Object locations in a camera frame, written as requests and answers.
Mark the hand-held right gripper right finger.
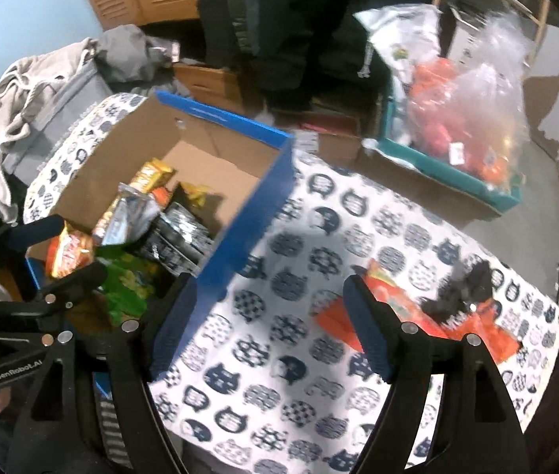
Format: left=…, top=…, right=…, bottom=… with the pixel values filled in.
left=343, top=274, right=532, bottom=474

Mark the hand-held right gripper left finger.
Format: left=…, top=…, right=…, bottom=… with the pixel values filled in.
left=6, top=271, right=199, bottom=474

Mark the orange peanut snack packet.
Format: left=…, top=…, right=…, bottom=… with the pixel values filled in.
left=45, top=221, right=96, bottom=278

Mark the red snack packet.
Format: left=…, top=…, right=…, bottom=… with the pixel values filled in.
left=315, top=259, right=426, bottom=354

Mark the green snack packet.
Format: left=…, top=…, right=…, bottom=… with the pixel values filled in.
left=94, top=247, right=163, bottom=323

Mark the patterned yellow long snack packet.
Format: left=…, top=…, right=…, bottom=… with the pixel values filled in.
left=92, top=182, right=163, bottom=248

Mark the orange black snack packet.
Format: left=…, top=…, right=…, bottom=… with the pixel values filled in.
left=420, top=256, right=527, bottom=363

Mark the blue cardboard box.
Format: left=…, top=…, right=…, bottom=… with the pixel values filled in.
left=23, top=90, right=295, bottom=401

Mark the plain yellow long snack packet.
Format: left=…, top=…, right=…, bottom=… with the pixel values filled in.
left=130, top=157, right=178, bottom=194

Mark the cat print tablecloth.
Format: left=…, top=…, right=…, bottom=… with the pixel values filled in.
left=23, top=93, right=559, bottom=474

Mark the pile of clothes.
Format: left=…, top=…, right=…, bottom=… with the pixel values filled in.
left=0, top=39, right=100, bottom=223

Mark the large brown cardboard box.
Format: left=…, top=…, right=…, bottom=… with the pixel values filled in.
left=353, top=148, right=505, bottom=230

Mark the teal box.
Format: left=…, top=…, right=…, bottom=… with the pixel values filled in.
left=362, top=94, right=524, bottom=213

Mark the dark grey clothing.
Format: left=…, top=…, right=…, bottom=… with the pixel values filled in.
left=94, top=24, right=182, bottom=90

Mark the small brown cardboard box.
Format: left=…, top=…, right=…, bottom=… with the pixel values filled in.
left=173, top=62, right=246, bottom=104

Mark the clear plastic bag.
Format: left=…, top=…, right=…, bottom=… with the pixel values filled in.
left=405, top=15, right=529, bottom=193

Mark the black white carton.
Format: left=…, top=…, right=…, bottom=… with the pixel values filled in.
left=440, top=2, right=490, bottom=67

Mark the black jacket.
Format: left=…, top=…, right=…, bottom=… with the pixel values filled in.
left=198, top=0, right=438, bottom=109

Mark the wooden shelf frame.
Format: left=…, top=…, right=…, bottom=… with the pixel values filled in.
left=430, top=0, right=551, bottom=50

